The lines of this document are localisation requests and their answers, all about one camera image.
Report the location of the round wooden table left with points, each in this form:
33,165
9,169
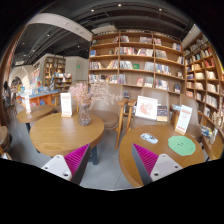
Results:
54,134

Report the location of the glass vase with dried flowers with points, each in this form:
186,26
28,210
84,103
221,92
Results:
85,96

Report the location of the wooden bookshelf right wall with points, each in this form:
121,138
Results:
204,78

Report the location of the white sign stand right table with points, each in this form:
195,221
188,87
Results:
183,120

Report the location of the wooden chair with beige cushion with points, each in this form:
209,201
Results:
111,115

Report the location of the wooden bookshelf far background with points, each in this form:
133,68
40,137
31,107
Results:
51,70

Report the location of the small round wooden table far-left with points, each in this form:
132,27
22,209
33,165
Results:
37,112

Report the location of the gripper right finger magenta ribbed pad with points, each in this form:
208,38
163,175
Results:
151,166

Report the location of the round wooden table far-right edge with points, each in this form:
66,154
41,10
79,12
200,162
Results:
214,151

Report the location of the wooden armchair right of centre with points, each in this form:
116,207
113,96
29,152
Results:
163,100

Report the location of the white sign stand table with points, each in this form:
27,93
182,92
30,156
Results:
183,120
66,106

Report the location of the green octagonal mouse pad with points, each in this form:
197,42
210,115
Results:
181,145

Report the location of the framed white picture red print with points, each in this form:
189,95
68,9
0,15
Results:
146,107

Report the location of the large wooden bookshelf centre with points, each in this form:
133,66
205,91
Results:
136,59

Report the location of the book standing on bench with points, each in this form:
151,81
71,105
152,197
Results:
162,113

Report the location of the round wooden table right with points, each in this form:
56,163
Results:
162,133

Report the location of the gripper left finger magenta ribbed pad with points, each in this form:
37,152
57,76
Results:
70,167

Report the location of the white sign stand left table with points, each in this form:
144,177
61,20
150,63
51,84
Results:
66,106

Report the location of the wooden display counter blue top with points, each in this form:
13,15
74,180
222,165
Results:
43,98

